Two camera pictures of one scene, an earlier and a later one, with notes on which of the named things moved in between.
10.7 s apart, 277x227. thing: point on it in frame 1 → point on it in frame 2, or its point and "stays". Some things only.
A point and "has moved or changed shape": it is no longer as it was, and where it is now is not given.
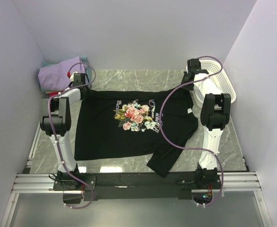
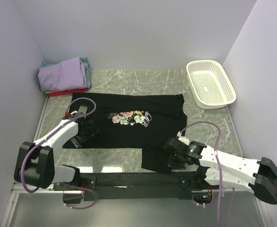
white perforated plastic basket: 218,82 stays
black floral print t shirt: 154,124 has moved or changed shape
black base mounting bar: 137,186 stays
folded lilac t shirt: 55,77 stays
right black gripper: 188,80 → 174,161
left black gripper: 85,92 → 88,132
